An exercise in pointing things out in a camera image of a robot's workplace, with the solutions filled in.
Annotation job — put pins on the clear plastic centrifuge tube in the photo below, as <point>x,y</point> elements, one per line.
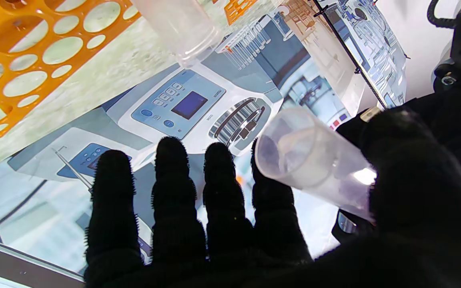
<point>314,160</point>
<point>178,24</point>

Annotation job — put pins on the printed side panel on frame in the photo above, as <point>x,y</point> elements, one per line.
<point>370,44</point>

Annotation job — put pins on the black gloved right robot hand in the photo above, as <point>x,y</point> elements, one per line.
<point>414,240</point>

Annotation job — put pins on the printed laboratory backdrop poster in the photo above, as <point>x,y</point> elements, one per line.
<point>198,92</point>

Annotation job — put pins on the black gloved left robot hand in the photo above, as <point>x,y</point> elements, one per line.
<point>454,120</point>

